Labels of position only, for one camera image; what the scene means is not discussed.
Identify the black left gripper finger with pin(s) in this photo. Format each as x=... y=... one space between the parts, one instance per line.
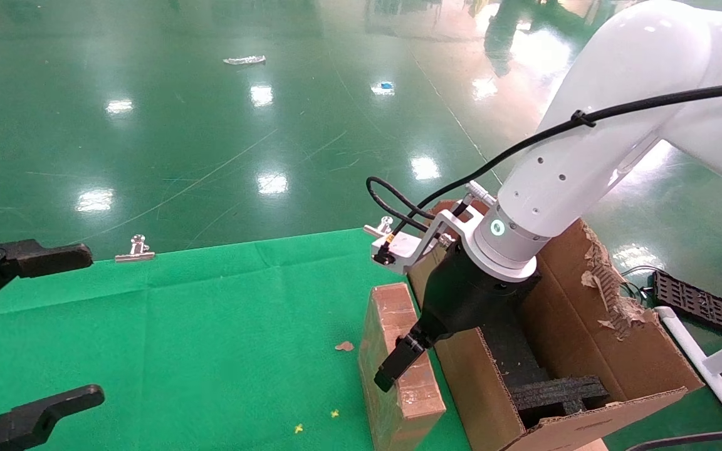
x=35 y=258
x=41 y=413

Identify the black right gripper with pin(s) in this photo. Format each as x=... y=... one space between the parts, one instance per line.
x=467 y=294

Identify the small brown cardboard box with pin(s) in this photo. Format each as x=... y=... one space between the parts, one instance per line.
x=398 y=313

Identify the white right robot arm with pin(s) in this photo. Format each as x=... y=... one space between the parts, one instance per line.
x=637 y=81

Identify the large open cardboard carton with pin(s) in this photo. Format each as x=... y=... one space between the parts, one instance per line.
x=586 y=338

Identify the silver binder clip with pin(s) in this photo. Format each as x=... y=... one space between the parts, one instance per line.
x=136 y=250
x=381 y=228

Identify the black foam block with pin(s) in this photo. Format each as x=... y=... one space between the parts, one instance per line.
x=555 y=394

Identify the green cloth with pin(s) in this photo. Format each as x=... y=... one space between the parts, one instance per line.
x=210 y=326

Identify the white floor litter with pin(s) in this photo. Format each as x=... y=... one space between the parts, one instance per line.
x=245 y=60

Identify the black slotted plastic tray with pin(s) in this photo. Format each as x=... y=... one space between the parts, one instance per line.
x=696 y=302

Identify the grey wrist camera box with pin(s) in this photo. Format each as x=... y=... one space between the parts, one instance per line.
x=402 y=245

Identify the grey metal camera bracket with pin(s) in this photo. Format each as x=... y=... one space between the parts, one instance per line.
x=445 y=222

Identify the white pipe frame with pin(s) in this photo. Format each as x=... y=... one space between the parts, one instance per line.
x=721 y=382

